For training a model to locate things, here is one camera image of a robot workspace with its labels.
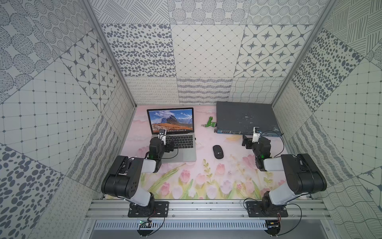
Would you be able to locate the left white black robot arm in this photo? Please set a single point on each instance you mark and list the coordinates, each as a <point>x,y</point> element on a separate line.
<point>123,177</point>

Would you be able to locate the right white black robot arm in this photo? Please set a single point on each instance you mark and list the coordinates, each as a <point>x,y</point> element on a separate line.
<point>302,177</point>

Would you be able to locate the black wireless mouse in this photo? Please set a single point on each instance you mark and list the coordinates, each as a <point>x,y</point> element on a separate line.
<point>218,152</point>

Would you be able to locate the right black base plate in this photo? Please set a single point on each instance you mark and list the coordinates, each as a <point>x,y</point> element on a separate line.
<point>259,210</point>

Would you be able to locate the dark grey network switch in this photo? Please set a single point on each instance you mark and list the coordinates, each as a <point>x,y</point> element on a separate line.
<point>246,118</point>

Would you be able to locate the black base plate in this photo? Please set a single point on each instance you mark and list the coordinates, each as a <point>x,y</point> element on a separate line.
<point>259,210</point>
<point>155,209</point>

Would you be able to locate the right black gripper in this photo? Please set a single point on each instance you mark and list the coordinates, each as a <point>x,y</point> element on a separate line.
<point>249,142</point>

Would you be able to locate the pink floral table mat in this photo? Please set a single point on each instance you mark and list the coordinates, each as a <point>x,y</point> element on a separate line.
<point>233,177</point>

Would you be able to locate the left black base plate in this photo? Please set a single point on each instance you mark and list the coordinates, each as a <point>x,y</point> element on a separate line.
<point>155,209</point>

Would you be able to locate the aluminium mounting rail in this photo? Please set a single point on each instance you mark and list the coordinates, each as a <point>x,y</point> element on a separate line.
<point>208,209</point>

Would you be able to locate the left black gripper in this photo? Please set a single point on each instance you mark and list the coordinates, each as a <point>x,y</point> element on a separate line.
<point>166,145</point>

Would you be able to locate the silver open laptop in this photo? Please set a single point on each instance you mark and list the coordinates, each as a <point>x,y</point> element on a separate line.
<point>180,126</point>

